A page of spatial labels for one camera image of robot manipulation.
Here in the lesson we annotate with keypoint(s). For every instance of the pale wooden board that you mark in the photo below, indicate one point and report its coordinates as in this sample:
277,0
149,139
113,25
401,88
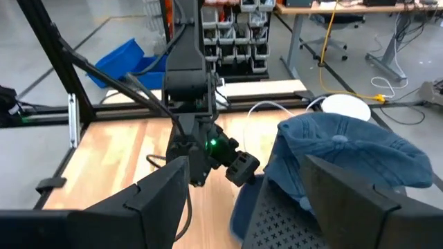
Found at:
270,88

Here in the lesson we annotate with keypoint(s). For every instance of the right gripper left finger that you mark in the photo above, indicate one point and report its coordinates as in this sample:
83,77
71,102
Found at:
104,228

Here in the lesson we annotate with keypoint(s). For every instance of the small blue plastic bin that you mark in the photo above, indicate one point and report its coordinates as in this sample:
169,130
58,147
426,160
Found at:
152,74

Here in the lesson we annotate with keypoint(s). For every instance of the silver metal bracket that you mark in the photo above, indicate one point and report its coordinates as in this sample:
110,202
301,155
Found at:
74,121

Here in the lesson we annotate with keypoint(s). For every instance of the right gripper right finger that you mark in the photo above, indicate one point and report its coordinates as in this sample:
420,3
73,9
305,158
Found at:
353,218

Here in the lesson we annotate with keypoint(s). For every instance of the black perforated metal shelf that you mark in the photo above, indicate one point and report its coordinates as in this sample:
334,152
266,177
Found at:
277,224

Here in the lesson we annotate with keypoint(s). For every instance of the wood top office desk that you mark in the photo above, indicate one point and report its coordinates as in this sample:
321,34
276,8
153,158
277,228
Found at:
346,8

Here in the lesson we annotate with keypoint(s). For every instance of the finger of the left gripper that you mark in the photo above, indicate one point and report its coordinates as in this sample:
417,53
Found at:
239,176
248,164

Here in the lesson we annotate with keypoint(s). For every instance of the office chair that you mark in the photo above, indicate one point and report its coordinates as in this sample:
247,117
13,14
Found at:
328,43

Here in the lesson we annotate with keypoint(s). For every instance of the grey computer cart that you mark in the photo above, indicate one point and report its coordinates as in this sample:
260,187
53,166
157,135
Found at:
432,91

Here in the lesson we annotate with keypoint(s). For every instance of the light blue denim hat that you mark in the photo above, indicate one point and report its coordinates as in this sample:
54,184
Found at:
346,152

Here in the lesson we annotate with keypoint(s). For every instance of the white lamp with gold base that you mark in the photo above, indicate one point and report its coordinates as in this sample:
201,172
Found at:
346,103

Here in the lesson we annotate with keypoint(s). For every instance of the large blue plastic bin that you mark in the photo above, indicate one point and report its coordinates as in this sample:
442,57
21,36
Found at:
117,62

